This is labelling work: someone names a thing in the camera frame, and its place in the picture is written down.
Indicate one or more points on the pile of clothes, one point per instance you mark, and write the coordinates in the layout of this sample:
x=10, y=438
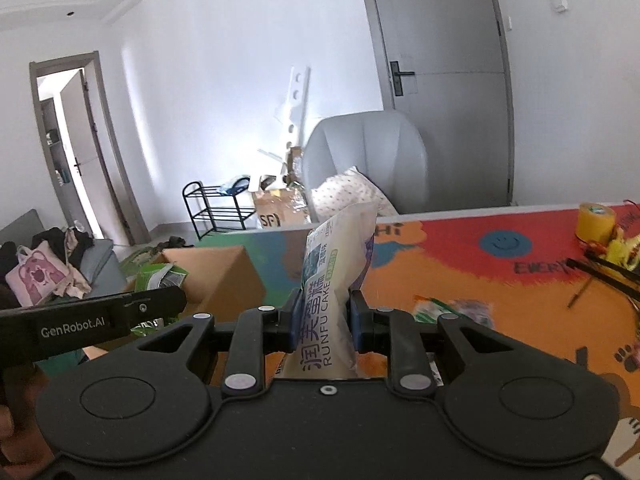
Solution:
x=65, y=247

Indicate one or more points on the colourful printed table mat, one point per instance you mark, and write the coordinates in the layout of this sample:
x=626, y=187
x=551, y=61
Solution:
x=500, y=300

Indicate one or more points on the white board with holes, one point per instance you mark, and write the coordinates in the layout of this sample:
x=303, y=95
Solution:
x=295, y=100

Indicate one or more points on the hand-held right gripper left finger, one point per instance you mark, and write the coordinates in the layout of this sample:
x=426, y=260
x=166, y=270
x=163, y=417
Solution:
x=295, y=321

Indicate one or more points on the dark sandal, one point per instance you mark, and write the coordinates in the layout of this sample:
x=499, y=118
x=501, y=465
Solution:
x=175, y=242

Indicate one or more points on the yellow cup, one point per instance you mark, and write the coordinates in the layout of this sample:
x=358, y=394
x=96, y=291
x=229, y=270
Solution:
x=594, y=222

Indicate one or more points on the green floor mat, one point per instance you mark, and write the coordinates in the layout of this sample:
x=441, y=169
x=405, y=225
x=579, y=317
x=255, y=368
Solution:
x=137, y=259

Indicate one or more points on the pink printed bag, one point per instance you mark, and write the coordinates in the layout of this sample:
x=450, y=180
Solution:
x=37, y=280

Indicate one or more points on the white cake snack packet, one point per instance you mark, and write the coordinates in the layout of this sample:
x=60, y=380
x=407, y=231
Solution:
x=325, y=270

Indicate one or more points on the blue packet on rack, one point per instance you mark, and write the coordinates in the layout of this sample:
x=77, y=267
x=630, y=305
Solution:
x=235, y=186

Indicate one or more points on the black metal shoe rack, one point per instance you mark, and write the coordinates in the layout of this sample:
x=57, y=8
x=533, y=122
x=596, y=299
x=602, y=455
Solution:
x=220, y=210

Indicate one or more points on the brown printed shipping box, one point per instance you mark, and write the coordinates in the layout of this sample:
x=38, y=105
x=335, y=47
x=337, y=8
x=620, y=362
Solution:
x=277, y=212

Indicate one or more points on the green white snack packet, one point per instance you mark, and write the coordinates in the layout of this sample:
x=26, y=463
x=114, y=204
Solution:
x=432, y=310

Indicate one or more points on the grey room door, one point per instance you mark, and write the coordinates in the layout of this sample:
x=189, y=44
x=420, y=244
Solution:
x=95, y=160

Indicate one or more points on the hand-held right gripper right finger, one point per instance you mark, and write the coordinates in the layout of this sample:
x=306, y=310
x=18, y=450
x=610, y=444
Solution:
x=356, y=321

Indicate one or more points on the grey sofa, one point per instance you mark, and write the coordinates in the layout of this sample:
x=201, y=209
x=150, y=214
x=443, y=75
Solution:
x=100, y=265

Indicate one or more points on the cardboard box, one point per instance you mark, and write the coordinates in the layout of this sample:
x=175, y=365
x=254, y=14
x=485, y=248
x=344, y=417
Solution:
x=220, y=275

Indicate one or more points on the white dotted pillow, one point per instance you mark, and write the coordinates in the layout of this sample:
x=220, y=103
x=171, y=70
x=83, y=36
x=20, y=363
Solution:
x=345, y=192

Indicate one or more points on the white wall switch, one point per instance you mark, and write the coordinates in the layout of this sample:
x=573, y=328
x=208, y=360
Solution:
x=560, y=2

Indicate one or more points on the grey armchair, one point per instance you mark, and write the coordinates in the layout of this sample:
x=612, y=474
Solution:
x=370, y=145

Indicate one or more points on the yellow toy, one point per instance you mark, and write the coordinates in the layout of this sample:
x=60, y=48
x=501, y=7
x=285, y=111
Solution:
x=622, y=250

